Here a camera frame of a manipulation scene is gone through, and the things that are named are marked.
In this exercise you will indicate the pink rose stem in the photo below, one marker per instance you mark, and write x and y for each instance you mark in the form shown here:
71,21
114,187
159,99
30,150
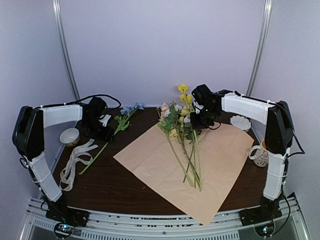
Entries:
187,141

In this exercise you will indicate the right white scalloped bowl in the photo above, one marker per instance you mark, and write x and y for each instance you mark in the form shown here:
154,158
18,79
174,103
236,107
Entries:
241,122

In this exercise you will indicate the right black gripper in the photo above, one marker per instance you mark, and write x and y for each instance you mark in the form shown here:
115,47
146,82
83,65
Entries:
197,124

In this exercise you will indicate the aluminium frame post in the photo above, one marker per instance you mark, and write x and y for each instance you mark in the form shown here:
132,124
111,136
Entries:
264,30
64,48

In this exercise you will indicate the pale yellow flower stem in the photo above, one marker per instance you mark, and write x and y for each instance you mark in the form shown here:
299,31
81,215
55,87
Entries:
176,123

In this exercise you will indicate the right aluminium frame post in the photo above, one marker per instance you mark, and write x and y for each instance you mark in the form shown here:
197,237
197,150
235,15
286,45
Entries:
264,30

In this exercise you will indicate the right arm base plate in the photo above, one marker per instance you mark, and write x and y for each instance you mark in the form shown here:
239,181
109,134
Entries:
262,221

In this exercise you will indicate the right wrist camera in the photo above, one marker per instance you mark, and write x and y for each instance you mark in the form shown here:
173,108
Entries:
197,108

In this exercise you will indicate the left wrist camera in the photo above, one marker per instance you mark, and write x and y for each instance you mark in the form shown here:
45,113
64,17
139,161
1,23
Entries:
105,119

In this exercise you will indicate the white printed ribbon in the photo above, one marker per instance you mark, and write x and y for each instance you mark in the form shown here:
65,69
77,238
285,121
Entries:
79,154

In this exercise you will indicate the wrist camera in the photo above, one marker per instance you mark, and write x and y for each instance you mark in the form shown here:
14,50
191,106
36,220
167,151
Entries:
197,108
105,119

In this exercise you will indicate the blue flower stem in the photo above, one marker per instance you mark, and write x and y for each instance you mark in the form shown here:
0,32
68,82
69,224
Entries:
123,121

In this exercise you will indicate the white patterned mug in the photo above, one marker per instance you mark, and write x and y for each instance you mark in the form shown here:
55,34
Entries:
259,154

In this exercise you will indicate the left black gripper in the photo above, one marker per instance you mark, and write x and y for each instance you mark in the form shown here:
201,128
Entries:
106,136

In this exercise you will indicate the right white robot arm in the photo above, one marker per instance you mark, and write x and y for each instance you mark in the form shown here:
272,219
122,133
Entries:
279,133

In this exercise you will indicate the white rose stem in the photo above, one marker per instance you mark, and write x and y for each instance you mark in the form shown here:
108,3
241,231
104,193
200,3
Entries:
176,113

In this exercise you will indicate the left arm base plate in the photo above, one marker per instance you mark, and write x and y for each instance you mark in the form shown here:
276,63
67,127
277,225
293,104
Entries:
66,225

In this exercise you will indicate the front aluminium rail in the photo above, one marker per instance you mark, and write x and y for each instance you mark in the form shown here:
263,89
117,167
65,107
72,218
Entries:
226,225

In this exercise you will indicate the peach flower stem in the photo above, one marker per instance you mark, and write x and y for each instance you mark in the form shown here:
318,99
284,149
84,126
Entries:
171,132

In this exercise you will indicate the left aluminium frame post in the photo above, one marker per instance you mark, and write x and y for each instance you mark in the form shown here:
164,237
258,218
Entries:
64,48

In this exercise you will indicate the left white patterned bowl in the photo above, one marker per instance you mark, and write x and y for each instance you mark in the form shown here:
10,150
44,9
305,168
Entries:
70,137

